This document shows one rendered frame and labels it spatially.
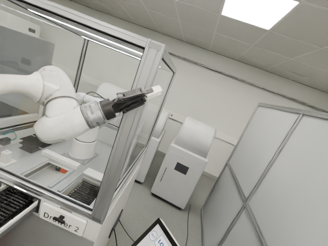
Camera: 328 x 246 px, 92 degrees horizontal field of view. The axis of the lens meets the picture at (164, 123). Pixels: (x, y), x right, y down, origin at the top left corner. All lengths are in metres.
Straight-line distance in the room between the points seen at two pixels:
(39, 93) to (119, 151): 0.43
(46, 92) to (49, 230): 0.99
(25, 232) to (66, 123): 1.09
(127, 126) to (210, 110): 3.27
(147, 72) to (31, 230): 1.25
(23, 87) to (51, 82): 0.07
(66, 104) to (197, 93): 3.49
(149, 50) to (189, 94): 3.20
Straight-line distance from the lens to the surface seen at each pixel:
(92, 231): 1.24
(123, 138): 0.83
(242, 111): 4.06
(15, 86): 0.65
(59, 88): 0.65
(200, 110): 3.93
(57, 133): 0.60
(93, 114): 0.58
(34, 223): 1.46
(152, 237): 0.95
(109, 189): 1.00
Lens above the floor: 1.85
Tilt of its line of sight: 14 degrees down
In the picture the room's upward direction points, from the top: 22 degrees clockwise
